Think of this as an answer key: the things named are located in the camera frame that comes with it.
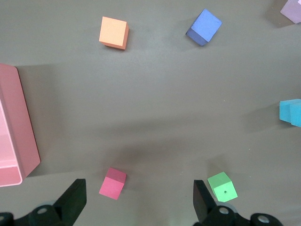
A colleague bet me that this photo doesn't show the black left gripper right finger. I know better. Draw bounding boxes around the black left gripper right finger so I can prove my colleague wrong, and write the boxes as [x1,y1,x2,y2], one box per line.
[193,180,250,226]

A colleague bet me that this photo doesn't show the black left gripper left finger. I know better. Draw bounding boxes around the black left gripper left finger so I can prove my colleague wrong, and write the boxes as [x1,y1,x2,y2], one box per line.
[14,178,87,226]

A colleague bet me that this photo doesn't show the light blue foam block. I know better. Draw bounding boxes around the light blue foam block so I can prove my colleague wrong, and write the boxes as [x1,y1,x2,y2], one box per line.
[279,100,292,122]
[289,99,301,128]

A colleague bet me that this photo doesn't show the green foam block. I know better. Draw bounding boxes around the green foam block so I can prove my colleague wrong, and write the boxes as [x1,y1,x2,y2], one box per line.
[207,171,238,203]

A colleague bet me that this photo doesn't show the red foam block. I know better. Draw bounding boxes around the red foam block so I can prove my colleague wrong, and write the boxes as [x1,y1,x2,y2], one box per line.
[98,167,127,201]

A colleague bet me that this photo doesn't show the pink plastic bin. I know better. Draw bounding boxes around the pink plastic bin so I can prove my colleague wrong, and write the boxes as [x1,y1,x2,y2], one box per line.
[0,63,41,188]

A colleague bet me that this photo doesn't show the brown table cover sheet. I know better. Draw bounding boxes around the brown table cover sheet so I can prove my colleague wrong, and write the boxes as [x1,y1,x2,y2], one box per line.
[0,0,301,226]

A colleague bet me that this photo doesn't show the orange foam block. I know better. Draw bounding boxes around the orange foam block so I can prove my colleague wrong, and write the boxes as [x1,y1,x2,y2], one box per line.
[98,16,130,51]

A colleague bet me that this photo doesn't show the purple foam block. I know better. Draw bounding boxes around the purple foam block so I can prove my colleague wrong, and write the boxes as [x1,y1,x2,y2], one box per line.
[185,8,222,47]

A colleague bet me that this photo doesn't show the pink foam block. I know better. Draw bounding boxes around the pink foam block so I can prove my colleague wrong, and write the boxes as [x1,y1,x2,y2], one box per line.
[280,0,301,24]

